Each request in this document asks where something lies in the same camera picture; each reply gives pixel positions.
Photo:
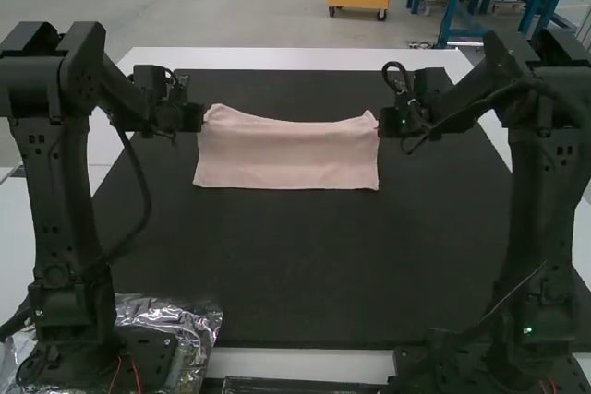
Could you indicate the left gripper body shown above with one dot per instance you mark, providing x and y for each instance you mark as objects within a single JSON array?
[{"x": 177, "y": 118}]

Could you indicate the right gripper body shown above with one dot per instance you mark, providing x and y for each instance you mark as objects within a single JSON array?
[{"x": 397, "y": 122}]

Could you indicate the pale towel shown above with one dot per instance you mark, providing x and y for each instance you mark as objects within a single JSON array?
[{"x": 286, "y": 154}]

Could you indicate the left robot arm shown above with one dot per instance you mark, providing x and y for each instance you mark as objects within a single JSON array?
[{"x": 64, "y": 182}]

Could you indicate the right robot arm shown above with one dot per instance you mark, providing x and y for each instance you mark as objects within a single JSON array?
[{"x": 540, "y": 182}]

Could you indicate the black mat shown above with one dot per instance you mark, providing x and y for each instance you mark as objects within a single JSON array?
[{"x": 295, "y": 251}]

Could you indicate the silver foil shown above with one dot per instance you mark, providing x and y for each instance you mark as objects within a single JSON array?
[{"x": 184, "y": 320}]

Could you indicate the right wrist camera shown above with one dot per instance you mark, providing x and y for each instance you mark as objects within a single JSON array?
[{"x": 422, "y": 85}]

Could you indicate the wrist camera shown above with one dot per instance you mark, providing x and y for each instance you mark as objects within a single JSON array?
[
  {"x": 422, "y": 85},
  {"x": 150, "y": 78}
]

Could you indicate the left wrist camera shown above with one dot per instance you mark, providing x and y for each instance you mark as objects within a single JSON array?
[{"x": 150, "y": 78}]

